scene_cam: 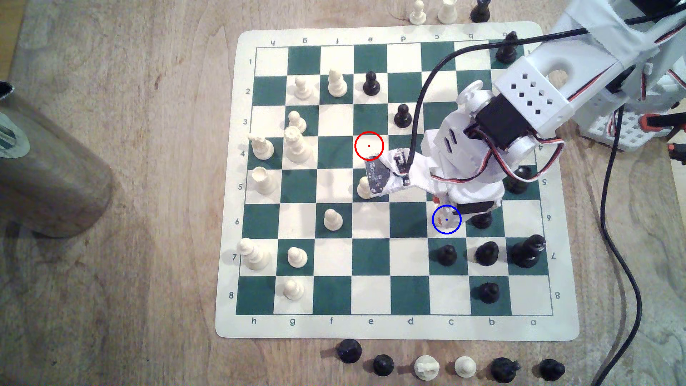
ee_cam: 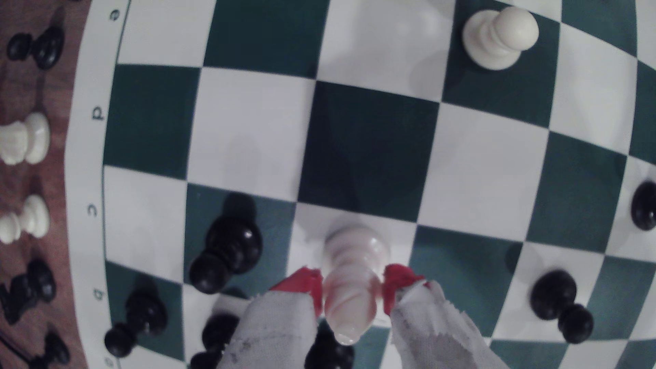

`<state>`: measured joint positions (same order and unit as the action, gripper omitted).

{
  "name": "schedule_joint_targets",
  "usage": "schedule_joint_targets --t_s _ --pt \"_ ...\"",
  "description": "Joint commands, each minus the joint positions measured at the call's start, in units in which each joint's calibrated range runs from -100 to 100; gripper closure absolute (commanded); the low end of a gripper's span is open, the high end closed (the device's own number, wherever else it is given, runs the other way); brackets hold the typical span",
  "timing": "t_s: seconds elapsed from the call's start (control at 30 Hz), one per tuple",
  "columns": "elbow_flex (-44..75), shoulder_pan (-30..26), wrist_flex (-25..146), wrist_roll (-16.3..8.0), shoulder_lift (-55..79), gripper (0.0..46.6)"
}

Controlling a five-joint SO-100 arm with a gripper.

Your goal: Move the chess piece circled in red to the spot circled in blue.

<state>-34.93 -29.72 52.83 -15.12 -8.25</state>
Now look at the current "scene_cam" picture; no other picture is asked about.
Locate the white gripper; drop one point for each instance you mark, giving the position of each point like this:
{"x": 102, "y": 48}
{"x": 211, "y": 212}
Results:
{"x": 477, "y": 208}

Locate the white pawn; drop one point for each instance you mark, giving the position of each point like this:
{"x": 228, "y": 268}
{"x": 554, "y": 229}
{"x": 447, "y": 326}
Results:
{"x": 303, "y": 90}
{"x": 417, "y": 13}
{"x": 364, "y": 191}
{"x": 333, "y": 220}
{"x": 296, "y": 123}
{"x": 293, "y": 290}
{"x": 297, "y": 258}
{"x": 465, "y": 366}
{"x": 444, "y": 218}

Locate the green and white chess mat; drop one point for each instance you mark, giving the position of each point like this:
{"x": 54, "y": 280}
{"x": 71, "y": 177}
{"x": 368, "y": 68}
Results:
{"x": 332, "y": 268}

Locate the black pawn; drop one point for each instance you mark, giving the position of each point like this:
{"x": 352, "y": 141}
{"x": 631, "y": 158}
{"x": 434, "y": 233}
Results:
{"x": 446, "y": 256}
{"x": 371, "y": 84}
{"x": 552, "y": 369}
{"x": 489, "y": 292}
{"x": 402, "y": 117}
{"x": 383, "y": 365}
{"x": 486, "y": 254}
{"x": 482, "y": 221}

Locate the black king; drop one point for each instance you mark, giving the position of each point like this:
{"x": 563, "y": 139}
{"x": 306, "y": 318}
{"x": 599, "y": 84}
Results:
{"x": 528, "y": 252}

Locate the white queen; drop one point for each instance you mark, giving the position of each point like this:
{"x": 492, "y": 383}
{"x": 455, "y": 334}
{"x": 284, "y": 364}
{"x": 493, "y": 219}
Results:
{"x": 296, "y": 147}

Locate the black bishop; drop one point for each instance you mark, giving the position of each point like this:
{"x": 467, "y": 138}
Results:
{"x": 481, "y": 10}
{"x": 507, "y": 53}

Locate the white knight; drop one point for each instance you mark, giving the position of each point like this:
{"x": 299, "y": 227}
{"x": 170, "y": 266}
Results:
{"x": 261, "y": 147}
{"x": 427, "y": 368}

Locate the white rook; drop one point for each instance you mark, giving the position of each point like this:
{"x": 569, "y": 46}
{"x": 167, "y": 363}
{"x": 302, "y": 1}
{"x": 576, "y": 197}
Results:
{"x": 263, "y": 182}
{"x": 448, "y": 10}

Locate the black knight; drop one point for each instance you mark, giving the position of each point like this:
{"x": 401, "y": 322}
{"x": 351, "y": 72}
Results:
{"x": 505, "y": 370}

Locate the orange clamp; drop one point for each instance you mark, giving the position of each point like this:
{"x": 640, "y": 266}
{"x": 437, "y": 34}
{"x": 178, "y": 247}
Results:
{"x": 662, "y": 122}

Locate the metal cylinder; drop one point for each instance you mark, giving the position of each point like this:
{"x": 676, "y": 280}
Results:
{"x": 48, "y": 171}

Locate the gripper camera circuit board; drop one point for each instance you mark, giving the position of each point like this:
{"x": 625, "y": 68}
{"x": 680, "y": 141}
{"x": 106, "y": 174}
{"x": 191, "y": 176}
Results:
{"x": 378, "y": 174}

